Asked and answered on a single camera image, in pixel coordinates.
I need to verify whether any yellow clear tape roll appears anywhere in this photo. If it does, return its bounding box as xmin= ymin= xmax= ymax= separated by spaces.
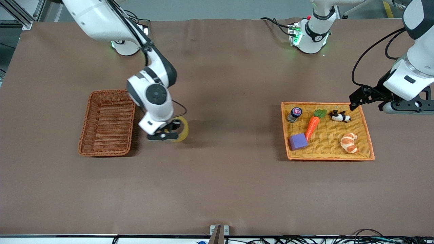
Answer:
xmin=169 ymin=116 xmax=190 ymax=143

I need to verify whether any orange wicker basket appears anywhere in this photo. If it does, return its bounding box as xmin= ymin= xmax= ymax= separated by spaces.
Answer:
xmin=281 ymin=101 xmax=375 ymax=161

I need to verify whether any brown wicker basket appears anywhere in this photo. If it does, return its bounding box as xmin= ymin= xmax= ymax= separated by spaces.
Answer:
xmin=78 ymin=89 xmax=137 ymax=157

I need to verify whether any black white panda toy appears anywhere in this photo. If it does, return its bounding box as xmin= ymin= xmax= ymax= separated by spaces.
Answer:
xmin=329 ymin=110 xmax=352 ymax=123

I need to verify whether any toy croissant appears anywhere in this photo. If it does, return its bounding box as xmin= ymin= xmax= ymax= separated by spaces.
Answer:
xmin=340 ymin=132 xmax=358 ymax=154

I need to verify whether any orange toy carrot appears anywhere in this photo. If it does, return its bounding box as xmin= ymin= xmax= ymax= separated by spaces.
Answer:
xmin=305 ymin=109 xmax=328 ymax=141

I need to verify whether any small dark lidded jar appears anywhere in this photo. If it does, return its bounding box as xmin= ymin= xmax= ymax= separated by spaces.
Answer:
xmin=287 ymin=107 xmax=303 ymax=123

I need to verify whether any purple cube block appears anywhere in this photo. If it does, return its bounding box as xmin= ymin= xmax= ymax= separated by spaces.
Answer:
xmin=288 ymin=133 xmax=309 ymax=151

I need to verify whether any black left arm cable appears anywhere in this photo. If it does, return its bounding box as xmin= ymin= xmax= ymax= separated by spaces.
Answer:
xmin=351 ymin=27 xmax=407 ymax=90

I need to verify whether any black left base cable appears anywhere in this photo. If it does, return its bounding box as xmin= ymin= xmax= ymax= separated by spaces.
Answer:
xmin=260 ymin=17 xmax=294 ymax=36

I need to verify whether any black base cable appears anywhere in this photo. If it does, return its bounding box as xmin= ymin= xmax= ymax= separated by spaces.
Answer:
xmin=124 ymin=10 xmax=152 ymax=34
xmin=260 ymin=17 xmax=294 ymax=36

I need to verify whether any black right base cable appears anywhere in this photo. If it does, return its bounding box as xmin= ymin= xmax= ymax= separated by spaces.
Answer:
xmin=124 ymin=10 xmax=152 ymax=34

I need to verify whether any grey metal table bracket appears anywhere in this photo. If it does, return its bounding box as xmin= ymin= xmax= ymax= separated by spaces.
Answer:
xmin=210 ymin=225 xmax=230 ymax=244

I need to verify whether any black cable bundle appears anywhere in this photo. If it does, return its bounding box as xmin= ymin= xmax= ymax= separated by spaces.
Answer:
xmin=224 ymin=229 xmax=434 ymax=244

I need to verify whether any aluminium frame profile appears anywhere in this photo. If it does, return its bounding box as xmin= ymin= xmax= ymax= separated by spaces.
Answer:
xmin=0 ymin=0 xmax=47 ymax=30

